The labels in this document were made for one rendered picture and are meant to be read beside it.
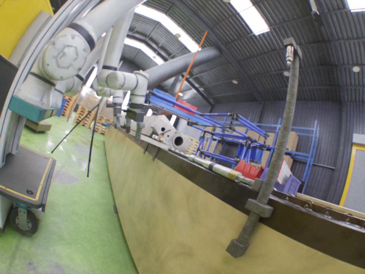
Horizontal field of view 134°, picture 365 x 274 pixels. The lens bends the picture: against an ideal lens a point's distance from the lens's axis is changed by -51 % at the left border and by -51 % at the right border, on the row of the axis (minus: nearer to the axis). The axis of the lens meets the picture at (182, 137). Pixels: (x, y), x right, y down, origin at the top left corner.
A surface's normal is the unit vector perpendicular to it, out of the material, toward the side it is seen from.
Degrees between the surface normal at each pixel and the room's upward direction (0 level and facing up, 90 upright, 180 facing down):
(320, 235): 90
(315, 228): 90
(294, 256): 90
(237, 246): 90
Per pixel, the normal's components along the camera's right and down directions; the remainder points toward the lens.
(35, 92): 0.82, -0.12
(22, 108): 0.62, 0.18
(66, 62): 0.77, 0.47
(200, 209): -0.79, -0.37
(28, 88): 0.59, -0.24
